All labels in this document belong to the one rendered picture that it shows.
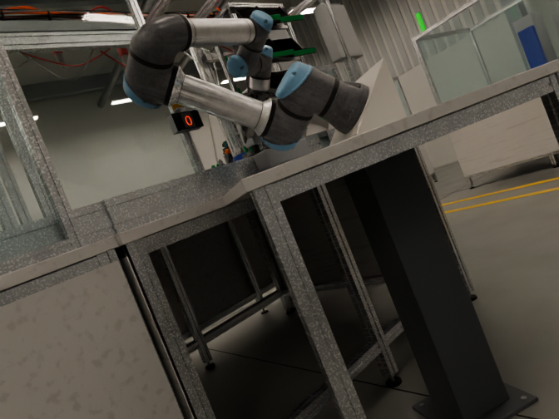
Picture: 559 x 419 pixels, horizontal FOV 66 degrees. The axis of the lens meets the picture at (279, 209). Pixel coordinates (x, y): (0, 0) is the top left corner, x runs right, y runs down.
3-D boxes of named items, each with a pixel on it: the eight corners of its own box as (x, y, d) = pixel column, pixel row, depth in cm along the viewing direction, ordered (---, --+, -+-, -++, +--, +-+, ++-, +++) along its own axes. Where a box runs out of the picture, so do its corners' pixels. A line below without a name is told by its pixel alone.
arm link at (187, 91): (317, 122, 126) (125, 54, 109) (295, 160, 135) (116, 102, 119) (313, 101, 135) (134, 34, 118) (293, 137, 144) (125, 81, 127)
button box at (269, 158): (311, 153, 157) (305, 137, 157) (271, 166, 143) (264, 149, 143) (299, 159, 162) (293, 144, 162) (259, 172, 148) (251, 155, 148)
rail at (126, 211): (327, 160, 172) (317, 135, 172) (118, 235, 113) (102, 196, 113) (318, 165, 176) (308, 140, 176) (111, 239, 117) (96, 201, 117)
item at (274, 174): (572, 65, 110) (569, 54, 109) (246, 192, 88) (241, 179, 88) (421, 130, 177) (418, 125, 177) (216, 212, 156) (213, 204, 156)
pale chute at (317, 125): (328, 130, 188) (329, 120, 185) (304, 137, 181) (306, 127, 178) (287, 105, 204) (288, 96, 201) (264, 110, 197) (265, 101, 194)
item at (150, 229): (417, 134, 205) (414, 128, 205) (123, 244, 105) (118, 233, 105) (247, 204, 310) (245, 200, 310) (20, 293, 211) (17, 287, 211)
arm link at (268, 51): (245, 44, 151) (260, 42, 157) (244, 76, 156) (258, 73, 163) (264, 49, 147) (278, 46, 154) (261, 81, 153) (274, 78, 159)
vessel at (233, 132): (258, 148, 273) (235, 91, 272) (241, 152, 263) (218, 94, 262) (245, 155, 283) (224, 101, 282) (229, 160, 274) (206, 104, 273)
